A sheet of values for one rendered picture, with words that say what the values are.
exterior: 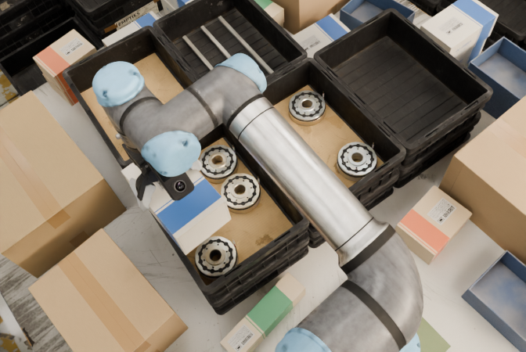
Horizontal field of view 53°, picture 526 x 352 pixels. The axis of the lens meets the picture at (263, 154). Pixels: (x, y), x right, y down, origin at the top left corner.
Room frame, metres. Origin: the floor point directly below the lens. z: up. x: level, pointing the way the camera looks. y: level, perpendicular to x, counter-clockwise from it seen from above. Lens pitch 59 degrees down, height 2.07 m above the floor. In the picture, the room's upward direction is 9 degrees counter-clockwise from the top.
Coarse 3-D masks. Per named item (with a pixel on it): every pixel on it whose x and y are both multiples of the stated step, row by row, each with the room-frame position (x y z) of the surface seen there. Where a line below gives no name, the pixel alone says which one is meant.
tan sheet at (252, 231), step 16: (224, 144) 0.79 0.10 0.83; (240, 160) 0.72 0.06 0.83; (240, 192) 0.63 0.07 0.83; (256, 208) 0.58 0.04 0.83; (272, 208) 0.57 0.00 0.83; (224, 224) 0.54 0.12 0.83; (240, 224) 0.54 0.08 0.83; (256, 224) 0.53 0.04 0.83; (272, 224) 0.52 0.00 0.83; (288, 224) 0.52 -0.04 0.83; (240, 240) 0.50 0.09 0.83; (256, 240) 0.49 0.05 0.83; (192, 256) 0.47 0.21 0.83; (240, 256) 0.45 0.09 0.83
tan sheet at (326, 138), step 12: (276, 108) 0.88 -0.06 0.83; (288, 108) 0.87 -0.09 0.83; (288, 120) 0.83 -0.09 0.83; (324, 120) 0.81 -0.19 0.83; (336, 120) 0.81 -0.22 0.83; (300, 132) 0.79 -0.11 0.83; (312, 132) 0.78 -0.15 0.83; (324, 132) 0.77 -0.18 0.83; (336, 132) 0.77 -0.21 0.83; (348, 132) 0.76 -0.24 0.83; (312, 144) 0.74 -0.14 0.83; (324, 144) 0.74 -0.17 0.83; (336, 144) 0.73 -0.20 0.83; (324, 156) 0.70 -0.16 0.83; (336, 156) 0.69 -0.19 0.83; (336, 168) 0.66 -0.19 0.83; (348, 180) 0.62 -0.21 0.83
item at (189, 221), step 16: (128, 176) 0.54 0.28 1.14; (192, 176) 0.52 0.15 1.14; (160, 192) 0.50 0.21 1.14; (192, 192) 0.49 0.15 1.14; (208, 192) 0.48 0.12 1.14; (160, 208) 0.46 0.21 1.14; (176, 208) 0.46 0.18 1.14; (192, 208) 0.45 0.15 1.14; (208, 208) 0.45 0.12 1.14; (224, 208) 0.45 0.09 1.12; (176, 224) 0.42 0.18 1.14; (192, 224) 0.42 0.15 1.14; (208, 224) 0.43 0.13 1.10; (176, 240) 0.40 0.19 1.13; (192, 240) 0.41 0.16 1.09
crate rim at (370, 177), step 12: (312, 60) 0.95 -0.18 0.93; (288, 72) 0.92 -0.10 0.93; (324, 72) 0.91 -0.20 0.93; (336, 84) 0.86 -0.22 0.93; (348, 96) 0.81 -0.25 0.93; (360, 108) 0.77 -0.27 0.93; (372, 120) 0.73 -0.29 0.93; (384, 132) 0.69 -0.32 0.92; (396, 144) 0.65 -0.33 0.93; (396, 156) 0.61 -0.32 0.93; (384, 168) 0.58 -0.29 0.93; (360, 180) 0.56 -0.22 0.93; (372, 180) 0.56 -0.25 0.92
